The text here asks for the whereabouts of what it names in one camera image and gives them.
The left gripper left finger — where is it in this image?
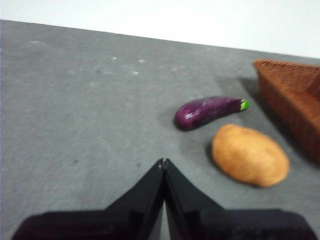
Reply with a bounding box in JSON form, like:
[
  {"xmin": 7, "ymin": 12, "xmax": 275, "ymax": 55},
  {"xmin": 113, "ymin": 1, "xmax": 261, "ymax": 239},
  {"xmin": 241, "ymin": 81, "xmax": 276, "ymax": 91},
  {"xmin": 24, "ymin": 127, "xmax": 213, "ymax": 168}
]
[{"xmin": 11, "ymin": 157, "xmax": 165, "ymax": 240}]

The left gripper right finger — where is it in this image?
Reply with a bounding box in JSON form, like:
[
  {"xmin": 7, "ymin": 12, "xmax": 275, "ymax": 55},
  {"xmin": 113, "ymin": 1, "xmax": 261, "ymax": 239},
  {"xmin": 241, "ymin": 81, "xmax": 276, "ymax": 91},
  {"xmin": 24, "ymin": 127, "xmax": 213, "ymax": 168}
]
[{"xmin": 163, "ymin": 158, "xmax": 319, "ymax": 240}]

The brown potato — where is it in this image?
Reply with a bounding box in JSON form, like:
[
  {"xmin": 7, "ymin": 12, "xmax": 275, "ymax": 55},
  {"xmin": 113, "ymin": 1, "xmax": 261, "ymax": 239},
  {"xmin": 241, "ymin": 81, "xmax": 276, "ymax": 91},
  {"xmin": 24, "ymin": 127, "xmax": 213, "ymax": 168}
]
[{"xmin": 211, "ymin": 124, "xmax": 291, "ymax": 188}]

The purple eggplant with green stem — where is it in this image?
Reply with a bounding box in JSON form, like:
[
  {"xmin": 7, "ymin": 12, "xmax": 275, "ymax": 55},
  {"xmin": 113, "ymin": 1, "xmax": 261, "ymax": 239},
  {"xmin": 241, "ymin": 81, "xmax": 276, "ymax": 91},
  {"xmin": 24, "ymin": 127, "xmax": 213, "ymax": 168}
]
[{"xmin": 174, "ymin": 96, "xmax": 251, "ymax": 132}]

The brown woven wicker basket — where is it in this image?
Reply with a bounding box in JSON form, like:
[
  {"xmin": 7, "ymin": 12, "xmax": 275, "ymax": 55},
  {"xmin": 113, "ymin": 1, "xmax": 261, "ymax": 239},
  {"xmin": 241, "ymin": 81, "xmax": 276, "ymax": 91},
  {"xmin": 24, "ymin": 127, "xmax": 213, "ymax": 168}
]
[{"xmin": 253, "ymin": 58, "xmax": 320, "ymax": 165}]

